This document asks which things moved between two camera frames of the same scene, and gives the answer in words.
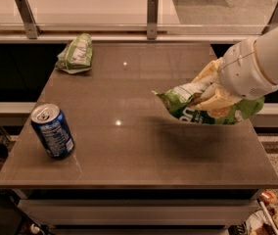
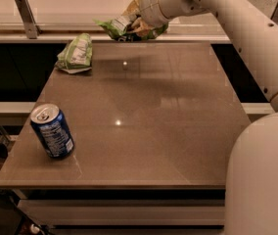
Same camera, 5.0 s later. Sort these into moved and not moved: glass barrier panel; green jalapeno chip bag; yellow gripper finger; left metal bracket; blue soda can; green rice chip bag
Moved: green rice chip bag; yellow gripper finger
Not moved: blue soda can; glass barrier panel; left metal bracket; green jalapeno chip bag
